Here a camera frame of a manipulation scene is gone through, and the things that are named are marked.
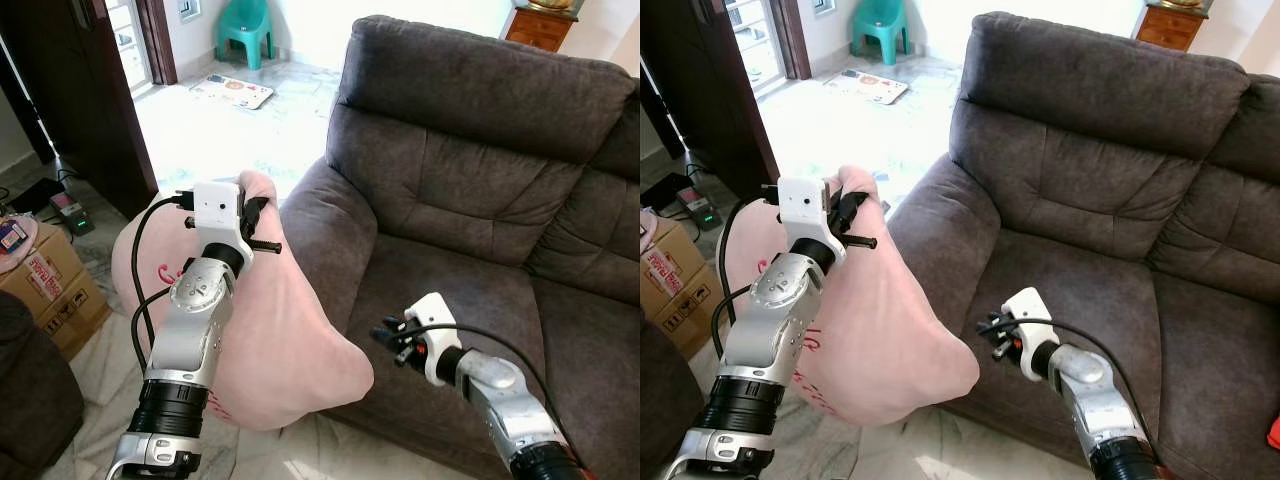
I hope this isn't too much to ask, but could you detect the pink pillow with red lettering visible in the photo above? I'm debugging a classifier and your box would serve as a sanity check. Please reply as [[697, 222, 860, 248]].
[[722, 165, 981, 429], [110, 170, 376, 433]]

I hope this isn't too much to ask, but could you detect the brown door frame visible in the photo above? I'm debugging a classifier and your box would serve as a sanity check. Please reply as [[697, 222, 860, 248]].
[[135, 0, 179, 87], [765, 0, 813, 81]]

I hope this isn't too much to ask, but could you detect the brown cardboard box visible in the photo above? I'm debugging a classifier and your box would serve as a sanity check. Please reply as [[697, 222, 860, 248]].
[[640, 215, 726, 363], [0, 222, 113, 361]]

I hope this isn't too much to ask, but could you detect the black charger with green light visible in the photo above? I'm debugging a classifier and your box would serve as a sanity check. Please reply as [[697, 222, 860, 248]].
[[676, 186, 723, 231], [46, 190, 97, 237]]

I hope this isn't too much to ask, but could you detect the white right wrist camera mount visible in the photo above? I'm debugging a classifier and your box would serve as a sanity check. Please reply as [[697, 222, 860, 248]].
[[1002, 287, 1059, 382], [405, 292, 463, 387]]

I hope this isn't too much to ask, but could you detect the dark brown fabric sofa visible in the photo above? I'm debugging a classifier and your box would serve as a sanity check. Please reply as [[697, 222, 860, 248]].
[[280, 15, 641, 480], [885, 12, 1280, 480]]

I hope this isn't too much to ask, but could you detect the dark brown armchair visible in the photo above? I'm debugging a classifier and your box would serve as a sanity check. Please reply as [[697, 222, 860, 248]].
[[640, 320, 706, 480], [0, 290, 87, 480]]

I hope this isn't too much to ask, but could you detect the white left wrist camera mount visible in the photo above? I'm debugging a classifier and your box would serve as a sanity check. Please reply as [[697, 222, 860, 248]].
[[775, 177, 846, 265], [190, 182, 251, 259]]

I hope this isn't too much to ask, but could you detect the wooden cabinet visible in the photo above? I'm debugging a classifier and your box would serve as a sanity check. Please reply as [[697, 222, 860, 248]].
[[1133, 3, 1209, 51], [500, 5, 579, 53]]

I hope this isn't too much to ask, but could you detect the green plastic chair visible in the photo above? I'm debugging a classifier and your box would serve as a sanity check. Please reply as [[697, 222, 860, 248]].
[[217, 0, 274, 71], [852, 0, 909, 66]]

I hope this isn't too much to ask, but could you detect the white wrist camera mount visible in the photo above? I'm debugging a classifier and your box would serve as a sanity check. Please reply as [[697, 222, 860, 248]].
[[190, 182, 251, 259], [1002, 287, 1059, 382], [405, 292, 463, 387], [775, 177, 846, 265]]

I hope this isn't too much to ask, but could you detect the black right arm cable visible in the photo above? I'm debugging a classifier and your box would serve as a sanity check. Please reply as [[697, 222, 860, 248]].
[[400, 322, 593, 473], [985, 316, 1167, 467]]

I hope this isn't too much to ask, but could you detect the dark wooden door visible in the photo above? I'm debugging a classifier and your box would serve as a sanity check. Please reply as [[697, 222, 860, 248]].
[[640, 0, 781, 201], [0, 0, 161, 217]]

